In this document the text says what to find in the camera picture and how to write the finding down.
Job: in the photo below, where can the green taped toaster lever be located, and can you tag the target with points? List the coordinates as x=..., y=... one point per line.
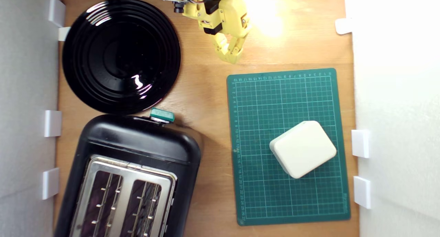
x=162, y=115

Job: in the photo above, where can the black two-slot toaster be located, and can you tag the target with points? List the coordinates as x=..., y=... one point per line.
x=137, y=140

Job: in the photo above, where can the green cutting mat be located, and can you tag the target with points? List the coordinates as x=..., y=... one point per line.
x=261, y=110

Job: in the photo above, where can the black round plate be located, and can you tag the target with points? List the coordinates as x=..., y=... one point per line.
x=120, y=55

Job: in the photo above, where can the white block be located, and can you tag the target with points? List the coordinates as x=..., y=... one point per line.
x=304, y=149

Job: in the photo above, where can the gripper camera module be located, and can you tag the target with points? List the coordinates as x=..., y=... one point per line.
x=178, y=7

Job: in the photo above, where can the white wall clip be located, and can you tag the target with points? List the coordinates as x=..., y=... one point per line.
x=50, y=183
x=360, y=143
x=56, y=11
x=343, y=25
x=53, y=123
x=64, y=33
x=362, y=192

